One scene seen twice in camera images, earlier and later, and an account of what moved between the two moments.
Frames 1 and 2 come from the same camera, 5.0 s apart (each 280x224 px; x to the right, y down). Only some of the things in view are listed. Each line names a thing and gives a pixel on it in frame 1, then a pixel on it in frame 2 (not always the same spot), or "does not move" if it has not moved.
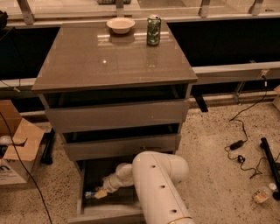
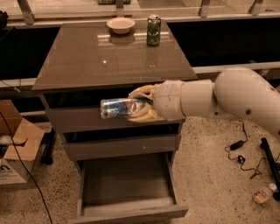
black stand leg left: x=46 y=157 does not move
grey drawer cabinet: x=114 y=89 does not move
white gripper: x=109 y=184 to x=166 y=100
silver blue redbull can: x=89 y=194 to x=118 y=108
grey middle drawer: x=121 y=149 does not move
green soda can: x=153 y=31 does not move
